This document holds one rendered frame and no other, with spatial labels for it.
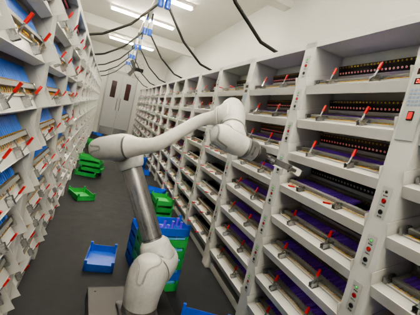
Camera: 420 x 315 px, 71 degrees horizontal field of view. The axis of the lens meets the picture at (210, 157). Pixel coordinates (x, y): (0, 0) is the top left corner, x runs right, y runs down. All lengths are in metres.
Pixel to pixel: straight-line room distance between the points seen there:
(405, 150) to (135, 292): 1.17
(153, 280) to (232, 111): 0.79
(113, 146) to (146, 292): 0.63
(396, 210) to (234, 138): 0.64
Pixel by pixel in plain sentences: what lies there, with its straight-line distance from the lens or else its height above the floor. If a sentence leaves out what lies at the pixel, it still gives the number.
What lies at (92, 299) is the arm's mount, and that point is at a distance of 1.59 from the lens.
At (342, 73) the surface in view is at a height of 1.62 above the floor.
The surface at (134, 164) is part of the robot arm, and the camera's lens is 1.48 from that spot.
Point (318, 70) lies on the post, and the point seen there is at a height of 1.60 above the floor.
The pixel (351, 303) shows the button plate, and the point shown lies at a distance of 1.37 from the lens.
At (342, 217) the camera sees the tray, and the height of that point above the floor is 0.92.
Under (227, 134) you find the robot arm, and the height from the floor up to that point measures 1.15.
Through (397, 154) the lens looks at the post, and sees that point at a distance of 1.27.
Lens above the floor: 1.18
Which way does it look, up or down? 6 degrees down
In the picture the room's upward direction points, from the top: 13 degrees clockwise
